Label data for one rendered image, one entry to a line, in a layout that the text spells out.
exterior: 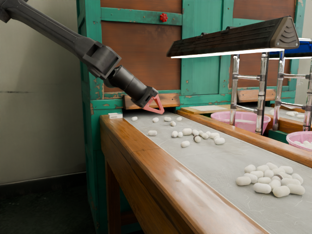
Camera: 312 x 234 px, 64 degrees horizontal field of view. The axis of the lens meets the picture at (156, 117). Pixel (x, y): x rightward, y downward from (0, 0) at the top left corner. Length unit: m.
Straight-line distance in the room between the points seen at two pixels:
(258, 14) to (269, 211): 1.35
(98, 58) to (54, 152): 1.54
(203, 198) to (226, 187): 0.11
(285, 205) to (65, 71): 1.81
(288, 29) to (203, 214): 0.46
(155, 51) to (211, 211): 1.01
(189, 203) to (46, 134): 1.78
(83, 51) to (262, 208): 0.58
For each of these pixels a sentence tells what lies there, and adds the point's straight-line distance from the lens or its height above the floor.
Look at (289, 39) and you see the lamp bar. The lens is 0.68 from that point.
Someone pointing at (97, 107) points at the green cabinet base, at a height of 0.80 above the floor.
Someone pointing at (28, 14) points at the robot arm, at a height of 1.15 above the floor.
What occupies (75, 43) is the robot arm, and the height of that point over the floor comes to 1.06.
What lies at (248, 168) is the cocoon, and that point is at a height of 0.76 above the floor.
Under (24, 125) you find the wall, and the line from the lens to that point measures 2.13.
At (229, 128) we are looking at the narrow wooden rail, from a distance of 0.99.
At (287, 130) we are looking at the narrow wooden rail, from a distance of 1.23.
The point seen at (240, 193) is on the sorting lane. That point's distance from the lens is 0.56.
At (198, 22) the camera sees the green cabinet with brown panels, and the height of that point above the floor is 1.23.
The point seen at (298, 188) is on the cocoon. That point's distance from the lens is 0.60.
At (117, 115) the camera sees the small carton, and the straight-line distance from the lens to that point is 1.15.
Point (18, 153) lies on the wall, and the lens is 2.19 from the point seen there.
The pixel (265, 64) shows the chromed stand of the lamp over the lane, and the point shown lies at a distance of 0.93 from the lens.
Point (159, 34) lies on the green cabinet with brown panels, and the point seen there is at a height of 1.16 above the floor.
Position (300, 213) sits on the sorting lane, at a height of 0.74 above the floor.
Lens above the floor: 1.00
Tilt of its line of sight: 11 degrees down
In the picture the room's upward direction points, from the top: straight up
